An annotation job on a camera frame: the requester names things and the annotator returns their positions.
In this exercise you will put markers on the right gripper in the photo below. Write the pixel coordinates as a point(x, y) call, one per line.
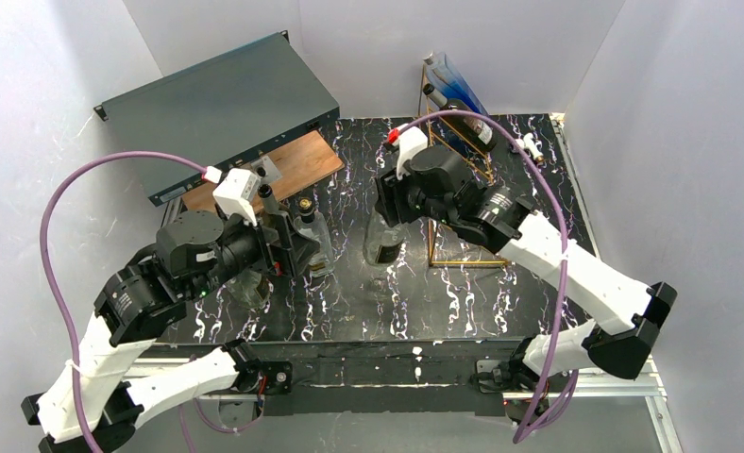
point(385, 201)

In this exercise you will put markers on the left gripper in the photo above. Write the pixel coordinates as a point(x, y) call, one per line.
point(282, 238)

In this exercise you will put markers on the clear tall glass bottle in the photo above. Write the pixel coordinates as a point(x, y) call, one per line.
point(382, 243)

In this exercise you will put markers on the dark brown wine bottle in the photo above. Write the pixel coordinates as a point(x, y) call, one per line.
point(475, 131)

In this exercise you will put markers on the blue glass bottle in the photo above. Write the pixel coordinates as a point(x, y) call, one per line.
point(447, 79)

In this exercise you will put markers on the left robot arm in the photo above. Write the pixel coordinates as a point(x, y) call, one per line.
point(192, 257)

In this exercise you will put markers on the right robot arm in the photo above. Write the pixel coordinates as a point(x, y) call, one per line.
point(626, 315)

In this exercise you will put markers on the clear round glass bottle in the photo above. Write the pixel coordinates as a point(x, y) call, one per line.
point(250, 289)

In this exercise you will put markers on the grey rack server box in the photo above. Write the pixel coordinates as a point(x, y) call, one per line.
point(227, 110)

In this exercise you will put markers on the wooden board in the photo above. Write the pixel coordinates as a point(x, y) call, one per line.
point(303, 162)

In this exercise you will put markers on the white pipe fitting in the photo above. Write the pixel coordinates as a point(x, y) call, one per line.
point(528, 143)

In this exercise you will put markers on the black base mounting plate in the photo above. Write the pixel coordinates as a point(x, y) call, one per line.
point(459, 375)

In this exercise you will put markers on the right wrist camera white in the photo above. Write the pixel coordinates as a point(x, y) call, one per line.
point(408, 142)

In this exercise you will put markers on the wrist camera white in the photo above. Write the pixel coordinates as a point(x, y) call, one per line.
point(408, 142)
point(233, 195)

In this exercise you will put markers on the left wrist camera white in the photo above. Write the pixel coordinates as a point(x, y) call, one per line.
point(233, 195)

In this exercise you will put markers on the metal bracket with knob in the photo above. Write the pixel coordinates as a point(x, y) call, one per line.
point(266, 170)

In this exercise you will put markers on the gold wire wine rack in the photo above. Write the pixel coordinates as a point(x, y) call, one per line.
point(462, 193)

